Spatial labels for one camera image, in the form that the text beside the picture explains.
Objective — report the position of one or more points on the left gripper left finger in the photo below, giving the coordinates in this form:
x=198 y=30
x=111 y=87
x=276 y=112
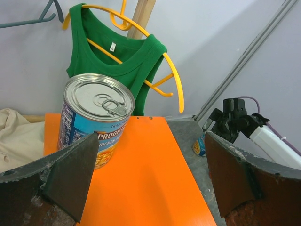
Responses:
x=51 y=191

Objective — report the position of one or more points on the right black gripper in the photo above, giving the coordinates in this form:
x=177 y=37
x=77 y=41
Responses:
x=229 y=122

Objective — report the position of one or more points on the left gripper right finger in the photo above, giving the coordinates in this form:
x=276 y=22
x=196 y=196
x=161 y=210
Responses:
x=250 y=190

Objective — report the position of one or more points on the blue soup can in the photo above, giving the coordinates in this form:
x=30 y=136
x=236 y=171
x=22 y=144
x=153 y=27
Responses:
x=95 y=103

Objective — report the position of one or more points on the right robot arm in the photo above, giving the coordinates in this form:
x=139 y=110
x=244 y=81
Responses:
x=274 y=145

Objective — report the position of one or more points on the orange box counter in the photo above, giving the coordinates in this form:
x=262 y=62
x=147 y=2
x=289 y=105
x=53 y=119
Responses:
x=147 y=182

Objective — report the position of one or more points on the beige cloth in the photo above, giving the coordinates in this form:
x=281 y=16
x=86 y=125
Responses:
x=21 y=141

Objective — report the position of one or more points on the wooden tray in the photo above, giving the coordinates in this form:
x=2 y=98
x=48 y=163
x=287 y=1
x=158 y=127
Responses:
x=34 y=118

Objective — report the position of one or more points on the aluminium corner profile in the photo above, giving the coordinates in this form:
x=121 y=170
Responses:
x=261 y=37

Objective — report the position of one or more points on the wooden upright behind shirt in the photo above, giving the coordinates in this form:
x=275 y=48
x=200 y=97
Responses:
x=141 y=16

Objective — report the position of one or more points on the yellow plastic hanger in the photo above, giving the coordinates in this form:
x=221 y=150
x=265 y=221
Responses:
x=169 y=70

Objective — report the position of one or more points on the green tank top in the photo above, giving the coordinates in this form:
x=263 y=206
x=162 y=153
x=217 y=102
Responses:
x=117 y=61

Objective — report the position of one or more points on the teal plastic hanger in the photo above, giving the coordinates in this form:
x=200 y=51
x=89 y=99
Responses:
x=15 y=13

